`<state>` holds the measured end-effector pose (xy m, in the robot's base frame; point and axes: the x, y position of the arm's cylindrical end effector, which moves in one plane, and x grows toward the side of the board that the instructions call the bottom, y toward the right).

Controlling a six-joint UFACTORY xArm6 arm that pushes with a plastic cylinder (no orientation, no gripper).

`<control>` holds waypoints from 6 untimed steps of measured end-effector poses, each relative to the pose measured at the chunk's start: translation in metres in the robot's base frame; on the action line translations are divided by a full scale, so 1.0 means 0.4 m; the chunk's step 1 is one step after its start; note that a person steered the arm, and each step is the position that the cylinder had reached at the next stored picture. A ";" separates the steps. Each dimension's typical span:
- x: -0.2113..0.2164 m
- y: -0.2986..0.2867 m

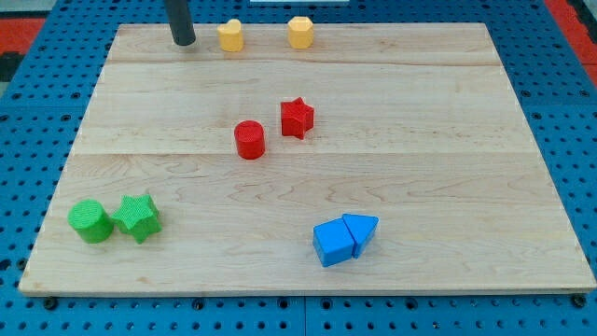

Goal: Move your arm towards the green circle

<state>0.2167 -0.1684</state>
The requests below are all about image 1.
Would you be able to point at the black cylindrical robot arm tip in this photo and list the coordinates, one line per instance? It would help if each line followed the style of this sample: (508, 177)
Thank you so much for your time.
(180, 22)

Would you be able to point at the red star block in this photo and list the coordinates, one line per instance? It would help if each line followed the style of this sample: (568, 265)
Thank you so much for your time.
(296, 118)

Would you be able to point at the red cylinder block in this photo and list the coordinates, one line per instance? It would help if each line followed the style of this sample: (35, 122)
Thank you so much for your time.
(250, 139)

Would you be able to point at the blue cube block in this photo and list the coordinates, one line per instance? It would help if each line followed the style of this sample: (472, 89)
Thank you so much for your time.
(332, 242)

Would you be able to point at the light wooden board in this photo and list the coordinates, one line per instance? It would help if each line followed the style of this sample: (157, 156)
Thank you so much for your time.
(414, 123)

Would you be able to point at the blue triangle block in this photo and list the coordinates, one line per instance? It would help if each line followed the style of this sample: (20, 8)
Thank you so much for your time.
(362, 228)

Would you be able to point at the yellow hexagon block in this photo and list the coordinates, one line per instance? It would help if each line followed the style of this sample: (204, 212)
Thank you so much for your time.
(300, 33)

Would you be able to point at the yellow heart block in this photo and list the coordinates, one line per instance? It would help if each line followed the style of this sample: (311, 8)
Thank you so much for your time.
(230, 35)

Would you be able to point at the green star block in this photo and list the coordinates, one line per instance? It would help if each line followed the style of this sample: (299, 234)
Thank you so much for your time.
(137, 216)

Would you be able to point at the green cylinder block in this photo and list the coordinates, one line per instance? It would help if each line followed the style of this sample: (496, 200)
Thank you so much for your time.
(90, 221)

